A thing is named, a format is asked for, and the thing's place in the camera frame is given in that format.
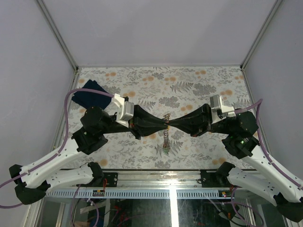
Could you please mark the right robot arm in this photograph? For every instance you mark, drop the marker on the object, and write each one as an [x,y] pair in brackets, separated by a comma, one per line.
[241,143]

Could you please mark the floral tablecloth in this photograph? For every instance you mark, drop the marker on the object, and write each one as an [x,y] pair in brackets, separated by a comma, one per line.
[167,92]

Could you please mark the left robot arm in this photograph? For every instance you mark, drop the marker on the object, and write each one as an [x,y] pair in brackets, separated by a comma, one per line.
[37,179]

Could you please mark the left corner frame post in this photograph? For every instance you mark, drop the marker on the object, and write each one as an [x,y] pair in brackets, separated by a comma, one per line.
[54,29]

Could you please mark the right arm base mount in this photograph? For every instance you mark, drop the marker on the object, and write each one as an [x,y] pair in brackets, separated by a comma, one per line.
[208,179]

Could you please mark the white slotted cable duct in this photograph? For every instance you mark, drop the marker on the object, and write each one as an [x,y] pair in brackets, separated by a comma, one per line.
[139,194]

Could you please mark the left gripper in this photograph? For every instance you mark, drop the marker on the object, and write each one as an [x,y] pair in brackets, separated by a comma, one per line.
[139,126]

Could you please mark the dark blue folded cloth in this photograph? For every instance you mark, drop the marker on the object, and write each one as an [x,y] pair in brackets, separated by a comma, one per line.
[88,99]

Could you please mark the aluminium front rail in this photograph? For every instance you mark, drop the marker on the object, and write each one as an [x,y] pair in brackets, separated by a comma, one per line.
[156,177]

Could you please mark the right corner frame post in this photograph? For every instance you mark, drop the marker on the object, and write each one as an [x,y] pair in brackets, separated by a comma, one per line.
[261,32]

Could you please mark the corner frame post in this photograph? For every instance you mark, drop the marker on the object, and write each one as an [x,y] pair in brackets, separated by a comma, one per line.
[261,32]
[54,29]

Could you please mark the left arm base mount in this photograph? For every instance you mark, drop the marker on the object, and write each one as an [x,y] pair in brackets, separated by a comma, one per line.
[109,180]

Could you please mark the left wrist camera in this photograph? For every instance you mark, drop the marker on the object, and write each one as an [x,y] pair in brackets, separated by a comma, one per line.
[125,109]

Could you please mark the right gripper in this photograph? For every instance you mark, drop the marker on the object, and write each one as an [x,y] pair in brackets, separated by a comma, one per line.
[197,123]

